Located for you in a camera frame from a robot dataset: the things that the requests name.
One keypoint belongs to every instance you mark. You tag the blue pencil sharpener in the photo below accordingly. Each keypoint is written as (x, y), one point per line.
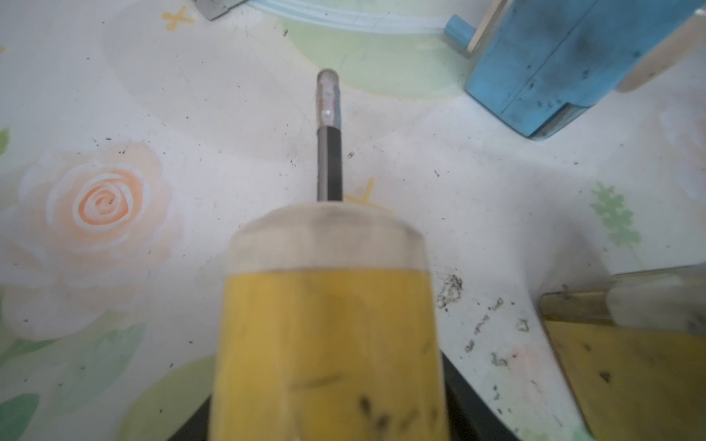
(539, 65)

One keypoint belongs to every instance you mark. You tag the silver metal case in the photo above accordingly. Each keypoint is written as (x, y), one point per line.
(213, 9)

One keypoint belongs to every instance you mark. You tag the floral table mat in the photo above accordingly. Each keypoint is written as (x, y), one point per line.
(138, 136)

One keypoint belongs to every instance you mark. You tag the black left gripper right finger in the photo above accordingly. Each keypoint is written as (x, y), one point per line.
(469, 417)

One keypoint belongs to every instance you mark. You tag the yellow pencil sharpener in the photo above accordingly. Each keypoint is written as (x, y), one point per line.
(633, 353)
(328, 325)

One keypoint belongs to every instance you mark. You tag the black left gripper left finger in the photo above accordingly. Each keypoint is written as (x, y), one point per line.
(197, 427)

